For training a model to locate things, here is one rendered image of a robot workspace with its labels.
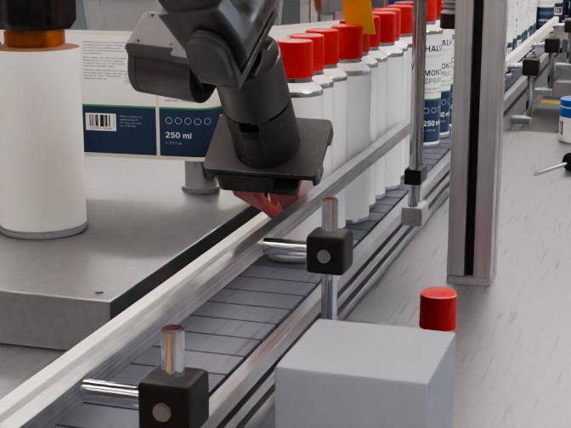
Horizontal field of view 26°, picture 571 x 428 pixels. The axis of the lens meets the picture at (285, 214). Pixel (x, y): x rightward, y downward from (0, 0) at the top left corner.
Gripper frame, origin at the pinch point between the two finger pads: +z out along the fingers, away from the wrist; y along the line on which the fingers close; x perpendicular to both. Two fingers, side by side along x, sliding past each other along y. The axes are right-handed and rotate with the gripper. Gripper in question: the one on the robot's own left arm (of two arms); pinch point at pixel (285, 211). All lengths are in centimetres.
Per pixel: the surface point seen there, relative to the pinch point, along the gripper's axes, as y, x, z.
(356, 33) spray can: -2.2, -23.0, -0.6
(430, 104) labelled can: -3, -48, 36
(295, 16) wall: 237, -632, 563
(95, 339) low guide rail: 4.2, 26.3, -17.9
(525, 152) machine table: -14, -63, 61
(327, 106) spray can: -1.9, -11.3, -2.1
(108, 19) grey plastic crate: 109, -159, 127
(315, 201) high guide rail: -4.3, 2.8, -5.3
